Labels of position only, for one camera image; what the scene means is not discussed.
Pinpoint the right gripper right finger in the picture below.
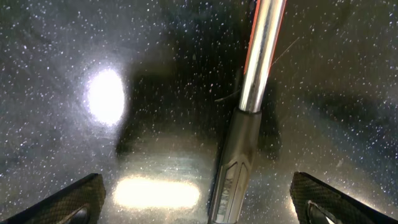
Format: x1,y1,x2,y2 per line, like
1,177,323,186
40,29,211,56
289,171,398,224

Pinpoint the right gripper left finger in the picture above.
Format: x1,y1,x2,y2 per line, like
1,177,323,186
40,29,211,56
0,172,108,224

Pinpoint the hammer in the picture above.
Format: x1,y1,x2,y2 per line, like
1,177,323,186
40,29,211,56
206,0,289,224

